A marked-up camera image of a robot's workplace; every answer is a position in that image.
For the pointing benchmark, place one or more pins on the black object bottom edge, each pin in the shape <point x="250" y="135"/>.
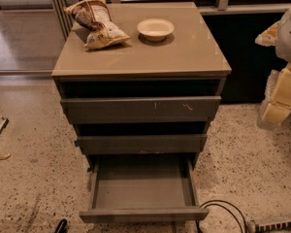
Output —
<point x="62" y="226"/>

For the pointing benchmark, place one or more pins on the grey bottom drawer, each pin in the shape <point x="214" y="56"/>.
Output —
<point x="142" y="188"/>

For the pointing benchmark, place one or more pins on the grey drawer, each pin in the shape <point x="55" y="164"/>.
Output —
<point x="142" y="188"/>
<point x="141" y="144"/>
<point x="139" y="110"/>

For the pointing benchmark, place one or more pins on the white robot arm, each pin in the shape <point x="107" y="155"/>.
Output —
<point x="283" y="51"/>

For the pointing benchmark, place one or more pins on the grey power strip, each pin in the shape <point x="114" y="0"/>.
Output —
<point x="265" y="225"/>

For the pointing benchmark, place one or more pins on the brown chip bag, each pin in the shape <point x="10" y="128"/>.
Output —
<point x="94" y="15"/>

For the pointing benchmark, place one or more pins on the grey middle drawer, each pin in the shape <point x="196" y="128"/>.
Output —
<point x="141" y="144"/>

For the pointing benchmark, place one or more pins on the metal window frame post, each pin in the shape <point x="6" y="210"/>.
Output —
<point x="64" y="20"/>

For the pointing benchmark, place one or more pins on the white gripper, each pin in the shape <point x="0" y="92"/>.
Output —
<point x="289" y="36"/>

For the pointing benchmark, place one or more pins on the grey drawer cabinet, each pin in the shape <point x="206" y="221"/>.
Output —
<point x="187" y="63"/>

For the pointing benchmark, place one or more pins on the grey top drawer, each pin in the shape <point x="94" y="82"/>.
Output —
<point x="139" y="110"/>

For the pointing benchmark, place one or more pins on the white paper bowl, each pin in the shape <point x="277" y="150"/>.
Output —
<point x="155" y="29"/>

